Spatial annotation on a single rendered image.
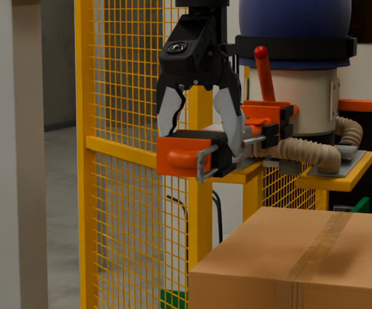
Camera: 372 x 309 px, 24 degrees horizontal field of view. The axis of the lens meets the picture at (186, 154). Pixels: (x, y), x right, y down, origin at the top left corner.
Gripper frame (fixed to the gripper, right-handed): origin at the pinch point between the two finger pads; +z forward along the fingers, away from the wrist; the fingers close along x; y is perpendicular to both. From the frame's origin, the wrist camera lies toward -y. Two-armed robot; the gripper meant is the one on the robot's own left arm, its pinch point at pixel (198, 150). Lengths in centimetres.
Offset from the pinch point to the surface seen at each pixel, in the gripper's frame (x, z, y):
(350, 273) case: -12, 30, 51
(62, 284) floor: 181, 122, 300
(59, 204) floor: 277, 121, 479
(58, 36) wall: 485, 4, 880
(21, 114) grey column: 92, 10, 112
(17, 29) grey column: 92, -15, 112
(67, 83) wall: 484, 63, 898
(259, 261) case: 6, 30, 53
